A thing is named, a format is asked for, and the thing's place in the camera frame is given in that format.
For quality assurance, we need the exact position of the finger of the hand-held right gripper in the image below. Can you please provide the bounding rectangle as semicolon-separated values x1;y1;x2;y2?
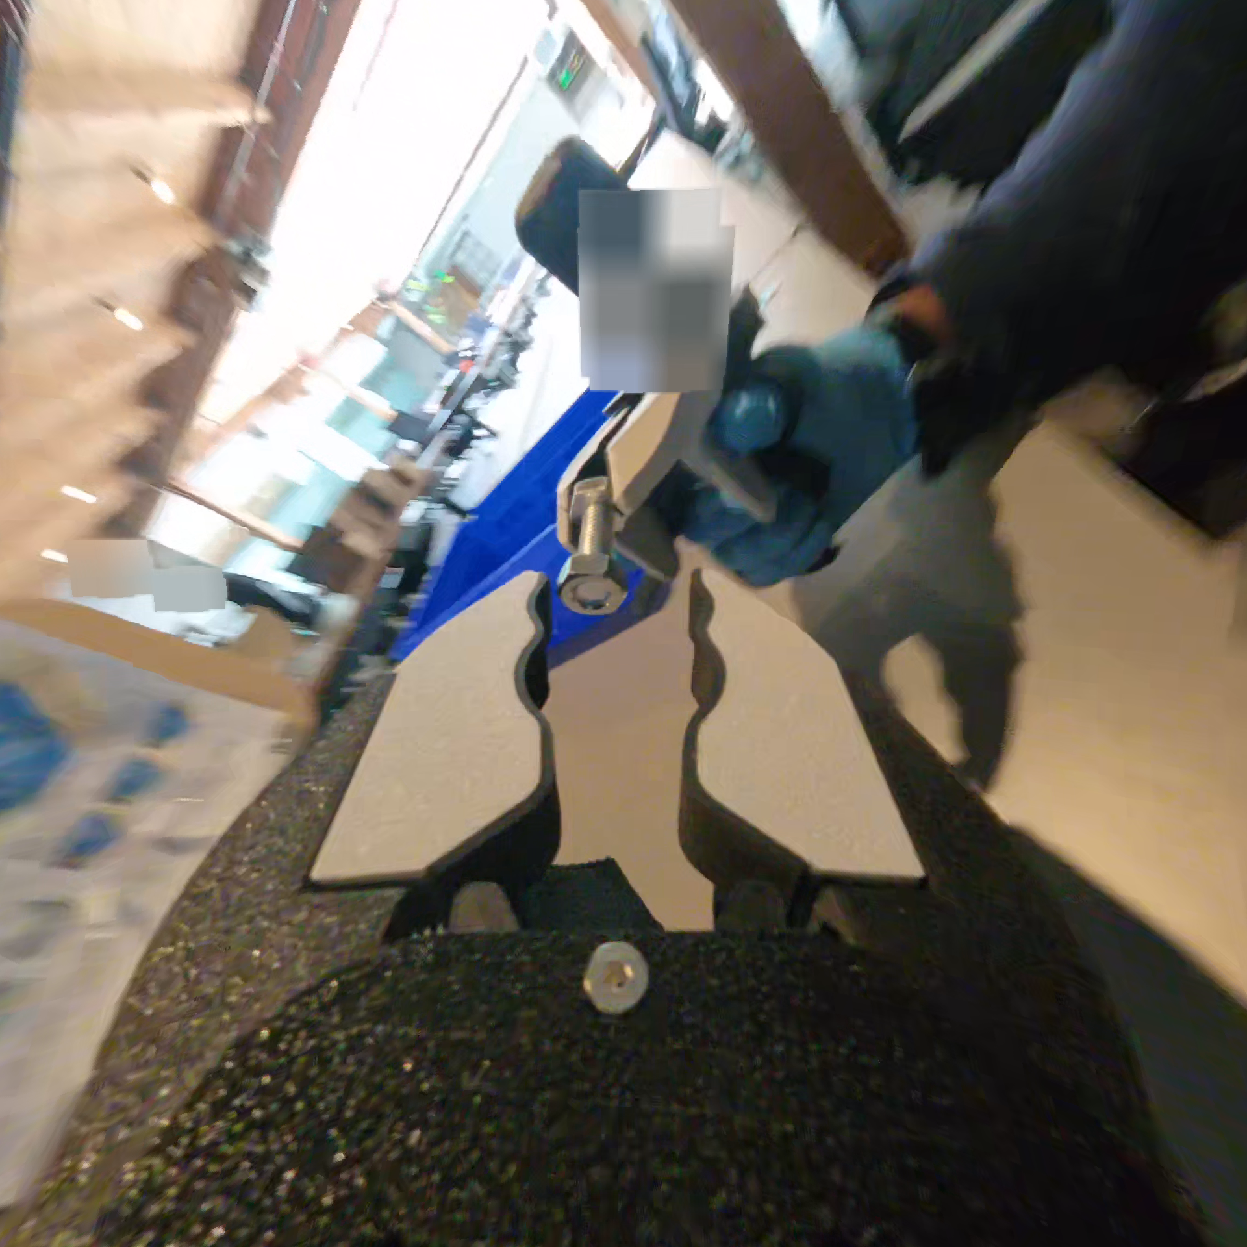
605;392;706;518
612;507;686;584

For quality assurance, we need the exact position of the person's right hand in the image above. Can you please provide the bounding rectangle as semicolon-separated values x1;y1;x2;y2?
682;324;925;588

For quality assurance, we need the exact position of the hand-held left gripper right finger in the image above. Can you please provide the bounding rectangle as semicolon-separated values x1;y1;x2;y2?
679;567;927;884

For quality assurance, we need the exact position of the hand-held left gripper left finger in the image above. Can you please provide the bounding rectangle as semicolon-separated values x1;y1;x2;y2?
306;570;565;890

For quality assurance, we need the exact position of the silver bolt with nut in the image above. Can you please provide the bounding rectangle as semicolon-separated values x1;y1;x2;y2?
560;550;631;616

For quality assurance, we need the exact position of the steel hex bolt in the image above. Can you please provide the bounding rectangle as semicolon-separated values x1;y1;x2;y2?
567;475;615;562

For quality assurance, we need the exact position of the printed instruction sheet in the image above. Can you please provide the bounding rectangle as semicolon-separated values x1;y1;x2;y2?
0;599;328;1200

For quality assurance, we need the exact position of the large blue plastic bin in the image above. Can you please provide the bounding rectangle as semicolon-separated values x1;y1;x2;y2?
389;389;674;668

